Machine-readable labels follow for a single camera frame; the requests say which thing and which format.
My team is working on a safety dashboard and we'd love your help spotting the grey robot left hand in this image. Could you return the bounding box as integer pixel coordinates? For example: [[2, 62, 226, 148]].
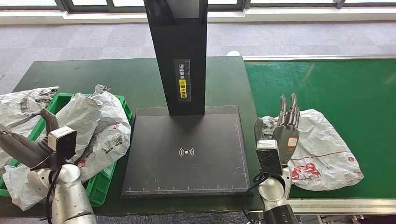
[[0, 108, 59, 169]]

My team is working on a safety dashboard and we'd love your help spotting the plain grey parcel bag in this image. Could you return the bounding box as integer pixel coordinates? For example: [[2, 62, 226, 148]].
[[2, 92, 104, 212]]

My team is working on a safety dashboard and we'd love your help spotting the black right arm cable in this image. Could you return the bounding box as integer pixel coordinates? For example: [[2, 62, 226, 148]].
[[242, 173, 267, 224]]

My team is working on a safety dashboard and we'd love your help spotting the green conveyor belt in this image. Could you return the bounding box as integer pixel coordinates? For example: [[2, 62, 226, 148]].
[[242, 55, 396, 216]]

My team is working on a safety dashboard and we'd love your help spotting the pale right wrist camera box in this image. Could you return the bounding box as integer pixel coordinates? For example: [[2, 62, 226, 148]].
[[256, 140, 283, 177]]

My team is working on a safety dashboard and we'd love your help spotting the white black-print parcel bag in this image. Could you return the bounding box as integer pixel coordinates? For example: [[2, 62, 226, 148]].
[[0, 86, 59, 168]]

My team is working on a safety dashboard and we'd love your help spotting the black inbound scanner machine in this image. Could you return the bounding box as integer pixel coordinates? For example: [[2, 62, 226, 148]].
[[120, 0, 254, 198]]

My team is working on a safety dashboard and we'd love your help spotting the white parcel red building print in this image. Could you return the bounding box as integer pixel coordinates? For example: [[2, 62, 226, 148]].
[[261, 109, 365, 191]]

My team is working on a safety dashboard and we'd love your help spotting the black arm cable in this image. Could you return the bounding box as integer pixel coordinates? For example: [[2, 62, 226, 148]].
[[44, 165, 63, 224], [242, 173, 267, 224]]

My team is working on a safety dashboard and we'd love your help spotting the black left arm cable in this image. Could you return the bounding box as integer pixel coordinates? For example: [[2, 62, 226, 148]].
[[44, 165, 63, 224]]

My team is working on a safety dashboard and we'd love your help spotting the dark window frame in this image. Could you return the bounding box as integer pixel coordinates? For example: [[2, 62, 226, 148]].
[[0, 0, 396, 13]]

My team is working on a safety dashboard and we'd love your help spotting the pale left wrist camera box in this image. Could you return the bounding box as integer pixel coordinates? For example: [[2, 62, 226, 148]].
[[29, 126, 78, 171]]

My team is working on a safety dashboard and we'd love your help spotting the black yellow instruction label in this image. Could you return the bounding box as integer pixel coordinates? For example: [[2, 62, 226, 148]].
[[173, 58, 191, 103]]

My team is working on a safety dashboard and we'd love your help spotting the green plastic crate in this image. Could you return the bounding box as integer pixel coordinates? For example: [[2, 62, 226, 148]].
[[0, 93, 133, 208]]

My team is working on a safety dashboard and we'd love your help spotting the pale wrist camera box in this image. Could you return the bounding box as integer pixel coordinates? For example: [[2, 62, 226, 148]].
[[256, 140, 283, 177], [29, 126, 78, 171]]

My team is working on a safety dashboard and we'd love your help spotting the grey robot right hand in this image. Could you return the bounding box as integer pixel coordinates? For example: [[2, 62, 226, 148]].
[[254, 93, 301, 166]]

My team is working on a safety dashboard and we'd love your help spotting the white window sill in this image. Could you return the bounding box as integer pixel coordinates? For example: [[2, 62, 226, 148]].
[[0, 7, 396, 25]]

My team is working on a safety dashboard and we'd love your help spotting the white parcel black red print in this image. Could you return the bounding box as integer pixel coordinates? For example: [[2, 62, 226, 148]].
[[76, 84, 132, 183]]

